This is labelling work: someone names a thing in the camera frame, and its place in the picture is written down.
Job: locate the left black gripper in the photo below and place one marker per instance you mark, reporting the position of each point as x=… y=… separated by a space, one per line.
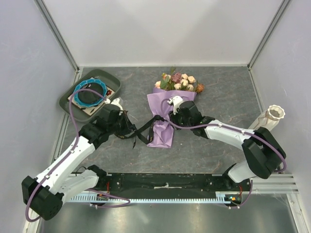
x=129 y=126

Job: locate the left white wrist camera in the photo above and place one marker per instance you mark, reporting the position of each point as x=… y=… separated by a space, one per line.
x=117 y=102

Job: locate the blue rimmed black plate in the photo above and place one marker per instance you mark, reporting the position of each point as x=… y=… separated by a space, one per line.
x=90 y=92

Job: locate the right aluminium frame post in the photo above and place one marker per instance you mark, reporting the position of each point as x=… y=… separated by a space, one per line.
x=269 y=31

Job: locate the purple flower bouquet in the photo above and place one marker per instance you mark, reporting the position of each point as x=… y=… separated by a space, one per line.
x=170 y=85

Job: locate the white ceramic vase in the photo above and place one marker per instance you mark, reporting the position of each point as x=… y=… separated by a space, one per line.
x=269 y=118

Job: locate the aluminium frame post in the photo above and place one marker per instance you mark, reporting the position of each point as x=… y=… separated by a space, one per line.
x=56 y=32
x=269 y=31

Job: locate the aluminium front rail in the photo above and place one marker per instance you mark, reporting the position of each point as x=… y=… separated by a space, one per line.
x=275 y=184

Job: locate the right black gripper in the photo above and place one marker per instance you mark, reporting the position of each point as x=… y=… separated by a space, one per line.
x=174 y=117

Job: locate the dark green tray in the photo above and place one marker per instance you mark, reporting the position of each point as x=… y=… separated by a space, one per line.
x=65 y=101

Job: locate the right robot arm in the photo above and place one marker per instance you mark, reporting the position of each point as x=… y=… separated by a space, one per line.
x=263 y=154

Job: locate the left aluminium frame post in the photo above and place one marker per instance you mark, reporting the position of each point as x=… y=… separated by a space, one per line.
x=56 y=32

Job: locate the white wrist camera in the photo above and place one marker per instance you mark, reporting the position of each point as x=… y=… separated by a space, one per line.
x=117 y=102
x=175 y=101

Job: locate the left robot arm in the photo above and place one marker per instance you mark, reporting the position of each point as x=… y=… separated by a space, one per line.
x=48 y=191

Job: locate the light blue cable duct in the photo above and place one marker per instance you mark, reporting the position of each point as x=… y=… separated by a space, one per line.
x=92 y=197

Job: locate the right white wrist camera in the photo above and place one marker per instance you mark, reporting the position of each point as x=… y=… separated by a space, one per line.
x=175 y=101

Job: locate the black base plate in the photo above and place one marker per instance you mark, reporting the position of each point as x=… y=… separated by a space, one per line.
x=168 y=185

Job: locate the black ribbon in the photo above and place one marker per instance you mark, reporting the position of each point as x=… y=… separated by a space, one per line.
x=145 y=133

